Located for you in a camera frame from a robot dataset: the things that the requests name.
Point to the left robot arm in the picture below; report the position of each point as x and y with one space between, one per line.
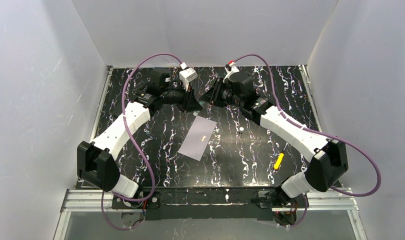
96 159

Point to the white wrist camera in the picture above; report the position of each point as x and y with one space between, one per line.
187 75
230 69

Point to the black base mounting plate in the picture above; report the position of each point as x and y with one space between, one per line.
260 203

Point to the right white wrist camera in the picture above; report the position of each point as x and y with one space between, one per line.
230 69

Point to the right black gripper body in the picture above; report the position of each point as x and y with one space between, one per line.
215 96

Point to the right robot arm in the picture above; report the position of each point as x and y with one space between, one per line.
327 157

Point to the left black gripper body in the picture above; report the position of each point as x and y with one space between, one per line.
186 99

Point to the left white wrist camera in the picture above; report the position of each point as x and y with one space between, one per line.
187 75

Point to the yellow handled screwdriver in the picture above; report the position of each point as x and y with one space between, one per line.
280 158

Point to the aluminium frame rail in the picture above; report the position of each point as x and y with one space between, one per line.
232 158

